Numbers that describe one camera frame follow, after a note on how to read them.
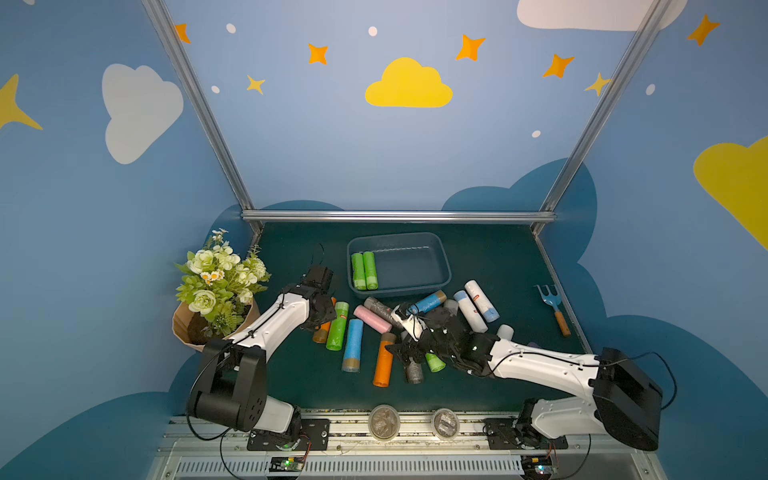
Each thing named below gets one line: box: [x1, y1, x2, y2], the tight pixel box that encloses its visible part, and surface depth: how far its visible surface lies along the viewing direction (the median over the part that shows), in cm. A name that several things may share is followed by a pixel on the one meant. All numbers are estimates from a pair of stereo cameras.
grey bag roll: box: [406, 356, 423, 384], surface depth 84 cm
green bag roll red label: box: [326, 301, 349, 351], surface depth 92 cm
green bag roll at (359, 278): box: [351, 253, 367, 291], surface depth 106 cm
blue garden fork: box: [533, 284, 571, 336], surface depth 100 cm
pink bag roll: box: [353, 305, 392, 334], surface depth 95 cm
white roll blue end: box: [454, 290, 489, 334], surface depth 96 cm
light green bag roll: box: [363, 251, 378, 290], surface depth 106 cm
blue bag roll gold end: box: [342, 319, 364, 373], surface depth 89 cm
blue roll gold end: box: [407, 290, 447, 315], surface depth 100 cm
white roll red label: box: [464, 280, 500, 323], surface depth 98 cm
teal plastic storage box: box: [347, 232, 452, 299], surface depth 109 cm
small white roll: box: [497, 324, 514, 341], surface depth 92 cm
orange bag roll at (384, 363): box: [373, 333, 397, 388], surface depth 85 cm
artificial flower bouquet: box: [174, 229, 272, 337], surface depth 72 cm
